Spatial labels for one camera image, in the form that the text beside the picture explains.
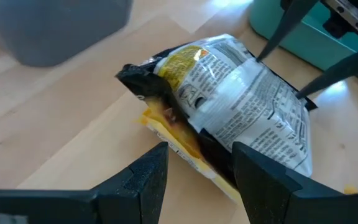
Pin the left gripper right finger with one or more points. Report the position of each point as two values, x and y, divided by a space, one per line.
275 199

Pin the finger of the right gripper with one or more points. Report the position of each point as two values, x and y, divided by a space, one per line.
291 15
346 67

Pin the yellow Maruchan noodle pack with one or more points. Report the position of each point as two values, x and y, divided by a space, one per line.
350 189
172 137

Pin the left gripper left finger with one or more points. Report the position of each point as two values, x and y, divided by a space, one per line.
120 199

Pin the teal plastic bin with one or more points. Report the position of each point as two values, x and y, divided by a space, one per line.
306 40

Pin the grey plastic bin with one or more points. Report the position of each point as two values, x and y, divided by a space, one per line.
57 28

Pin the black Fire noodle pack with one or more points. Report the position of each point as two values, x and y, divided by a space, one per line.
228 93

